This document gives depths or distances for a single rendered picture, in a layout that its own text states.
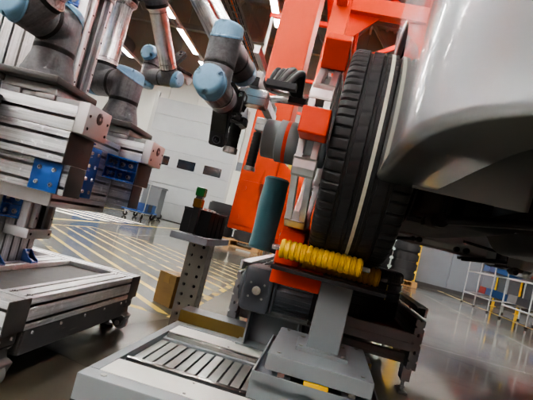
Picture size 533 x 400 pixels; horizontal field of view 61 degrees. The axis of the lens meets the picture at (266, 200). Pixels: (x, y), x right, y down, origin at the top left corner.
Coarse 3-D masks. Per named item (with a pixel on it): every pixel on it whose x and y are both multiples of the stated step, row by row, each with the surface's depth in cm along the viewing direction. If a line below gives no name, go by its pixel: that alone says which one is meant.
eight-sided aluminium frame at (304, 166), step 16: (320, 80) 128; (336, 80) 129; (320, 96) 124; (304, 144) 124; (320, 144) 125; (304, 160) 123; (304, 176) 125; (320, 176) 172; (304, 192) 128; (288, 208) 133; (304, 208) 132; (288, 224) 137; (304, 224) 136
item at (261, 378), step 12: (276, 336) 175; (264, 360) 146; (252, 372) 127; (264, 372) 134; (276, 372) 130; (252, 384) 126; (264, 384) 126; (276, 384) 125; (288, 384) 125; (300, 384) 125; (312, 384) 124; (252, 396) 126; (264, 396) 126; (276, 396) 125; (288, 396) 125; (300, 396) 124; (312, 396) 124; (324, 396) 123; (336, 396) 123; (348, 396) 124; (372, 396) 136
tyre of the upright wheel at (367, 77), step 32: (352, 64) 125; (384, 64) 127; (352, 96) 118; (384, 96) 118; (352, 128) 117; (384, 128) 115; (352, 160) 117; (320, 192) 121; (352, 192) 118; (384, 192) 116; (320, 224) 127; (352, 224) 123; (384, 224) 120; (352, 256) 138; (384, 256) 129
